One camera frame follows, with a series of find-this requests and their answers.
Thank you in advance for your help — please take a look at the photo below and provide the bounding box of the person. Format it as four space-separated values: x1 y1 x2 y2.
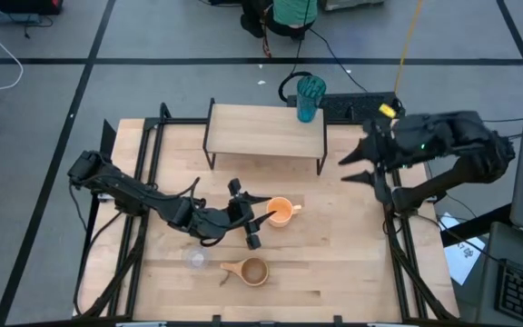
239 0 321 41

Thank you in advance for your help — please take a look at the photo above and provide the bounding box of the black vented computer case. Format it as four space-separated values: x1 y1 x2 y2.
287 92 403 122

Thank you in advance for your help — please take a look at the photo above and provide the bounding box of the wooden kuksa cup with strap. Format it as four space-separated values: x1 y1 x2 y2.
219 257 271 288

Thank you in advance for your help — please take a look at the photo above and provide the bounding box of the black coiled cable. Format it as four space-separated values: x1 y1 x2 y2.
278 71 312 104

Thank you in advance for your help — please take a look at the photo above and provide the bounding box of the teal faceted plastic tumbler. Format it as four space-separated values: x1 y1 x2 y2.
296 74 328 124

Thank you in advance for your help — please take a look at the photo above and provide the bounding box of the thin black floor cable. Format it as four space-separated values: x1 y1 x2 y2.
309 26 370 94

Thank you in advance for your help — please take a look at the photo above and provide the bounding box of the orange mug with handle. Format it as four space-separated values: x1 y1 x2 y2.
265 196 302 228

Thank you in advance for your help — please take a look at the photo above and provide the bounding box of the yellow hanging cable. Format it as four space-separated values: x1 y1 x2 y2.
393 0 425 94

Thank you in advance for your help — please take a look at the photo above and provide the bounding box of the wooden shelf with black legs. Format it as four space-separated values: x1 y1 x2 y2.
202 98 329 177

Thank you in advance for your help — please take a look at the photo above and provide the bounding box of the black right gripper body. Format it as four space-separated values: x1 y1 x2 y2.
364 117 410 205

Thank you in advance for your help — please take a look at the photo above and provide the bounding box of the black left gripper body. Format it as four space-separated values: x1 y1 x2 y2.
192 178 262 251

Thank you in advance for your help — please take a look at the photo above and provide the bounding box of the clear plastic cup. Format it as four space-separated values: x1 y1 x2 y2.
182 246 212 273

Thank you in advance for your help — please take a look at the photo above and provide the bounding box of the white paper sheet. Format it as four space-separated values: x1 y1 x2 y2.
438 215 488 286

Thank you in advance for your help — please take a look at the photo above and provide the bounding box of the black metal table frame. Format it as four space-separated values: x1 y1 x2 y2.
73 102 460 327

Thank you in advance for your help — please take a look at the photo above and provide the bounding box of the black and red box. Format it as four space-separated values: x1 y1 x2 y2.
0 0 65 15

